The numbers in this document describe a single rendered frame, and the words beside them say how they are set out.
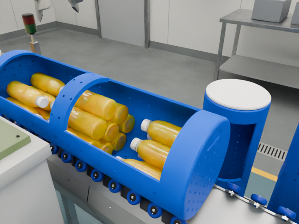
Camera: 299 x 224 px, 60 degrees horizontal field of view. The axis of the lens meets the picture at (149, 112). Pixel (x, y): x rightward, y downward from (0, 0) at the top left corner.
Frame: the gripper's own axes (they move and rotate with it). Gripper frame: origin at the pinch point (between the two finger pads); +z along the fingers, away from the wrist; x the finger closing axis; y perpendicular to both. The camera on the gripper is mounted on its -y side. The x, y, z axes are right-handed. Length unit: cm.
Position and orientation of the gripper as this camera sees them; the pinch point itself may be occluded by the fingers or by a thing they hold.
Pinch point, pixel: (58, 17)
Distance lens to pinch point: 91.6
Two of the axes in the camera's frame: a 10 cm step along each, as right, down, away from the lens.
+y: 8.3, 3.0, -4.7
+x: 5.6, -4.5, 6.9
